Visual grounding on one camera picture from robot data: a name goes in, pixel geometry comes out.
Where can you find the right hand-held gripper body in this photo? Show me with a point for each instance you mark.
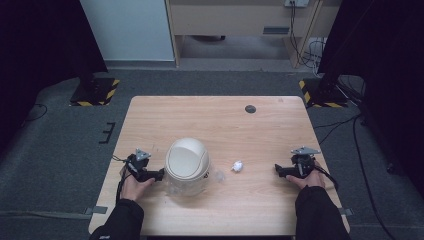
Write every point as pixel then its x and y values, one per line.
pixel 301 164

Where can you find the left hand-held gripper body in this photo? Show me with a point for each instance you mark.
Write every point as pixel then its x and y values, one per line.
pixel 139 164

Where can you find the white swing-lid trash can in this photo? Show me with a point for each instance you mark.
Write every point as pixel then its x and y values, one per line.
pixel 187 166

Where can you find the white paper ball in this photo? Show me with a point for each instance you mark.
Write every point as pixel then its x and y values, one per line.
pixel 237 166

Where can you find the person's right hand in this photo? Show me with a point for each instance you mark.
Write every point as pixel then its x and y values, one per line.
pixel 309 180

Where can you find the person's left hand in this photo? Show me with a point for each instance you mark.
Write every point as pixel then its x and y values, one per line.
pixel 134 187

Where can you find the wooden table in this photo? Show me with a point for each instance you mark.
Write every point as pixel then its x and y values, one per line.
pixel 230 133

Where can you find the grey floor tape strip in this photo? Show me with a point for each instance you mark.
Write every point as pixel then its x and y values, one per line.
pixel 96 210
pixel 345 211

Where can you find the dark round table grommet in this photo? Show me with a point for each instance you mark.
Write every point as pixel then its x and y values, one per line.
pixel 250 109

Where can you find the black yellow striped stand base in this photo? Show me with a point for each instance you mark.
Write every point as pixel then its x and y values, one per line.
pixel 95 91
pixel 321 95

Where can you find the black curtain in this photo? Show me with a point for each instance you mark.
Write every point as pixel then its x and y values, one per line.
pixel 43 50
pixel 383 66

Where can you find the white cabinet panel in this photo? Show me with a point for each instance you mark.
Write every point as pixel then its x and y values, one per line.
pixel 128 30

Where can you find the light wooden desk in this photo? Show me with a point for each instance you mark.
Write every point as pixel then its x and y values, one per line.
pixel 233 20

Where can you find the wall power socket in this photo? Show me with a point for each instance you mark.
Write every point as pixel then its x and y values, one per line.
pixel 296 3

